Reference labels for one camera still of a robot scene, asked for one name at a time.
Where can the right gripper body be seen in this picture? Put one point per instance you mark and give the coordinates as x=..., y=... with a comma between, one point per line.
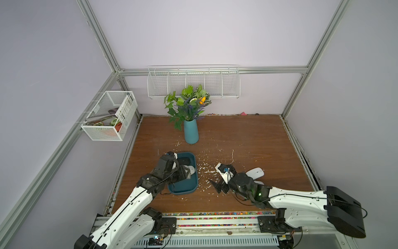
x=233, y=188

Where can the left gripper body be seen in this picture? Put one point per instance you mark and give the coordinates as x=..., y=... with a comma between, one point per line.
x=177, y=174

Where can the white mouse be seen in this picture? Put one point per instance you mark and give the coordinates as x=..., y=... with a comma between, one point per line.
x=190, y=170
x=255, y=173

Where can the teal storage tray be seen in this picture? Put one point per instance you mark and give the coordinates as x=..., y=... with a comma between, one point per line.
x=186, y=186

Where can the black computer mouse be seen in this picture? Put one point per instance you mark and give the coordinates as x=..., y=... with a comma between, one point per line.
x=185, y=161

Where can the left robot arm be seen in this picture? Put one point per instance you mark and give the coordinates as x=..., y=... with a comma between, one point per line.
x=134, y=219

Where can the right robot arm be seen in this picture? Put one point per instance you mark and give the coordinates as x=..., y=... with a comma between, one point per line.
x=330, y=208

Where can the teal vase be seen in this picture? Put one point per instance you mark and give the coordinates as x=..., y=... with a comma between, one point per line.
x=191, y=133

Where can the artificial green plant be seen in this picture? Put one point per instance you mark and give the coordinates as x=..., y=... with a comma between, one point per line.
x=188, y=106

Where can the white mesh side basket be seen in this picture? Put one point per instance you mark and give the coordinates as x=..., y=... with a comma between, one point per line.
x=111, y=116

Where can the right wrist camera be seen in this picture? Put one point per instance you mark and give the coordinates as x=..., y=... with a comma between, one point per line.
x=225, y=171

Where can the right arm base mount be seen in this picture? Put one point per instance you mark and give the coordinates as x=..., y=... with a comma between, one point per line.
x=276, y=224

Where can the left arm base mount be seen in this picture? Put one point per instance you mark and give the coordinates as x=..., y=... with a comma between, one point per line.
x=161, y=224

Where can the white wire wall shelf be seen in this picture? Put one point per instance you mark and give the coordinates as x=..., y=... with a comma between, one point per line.
x=220, y=81

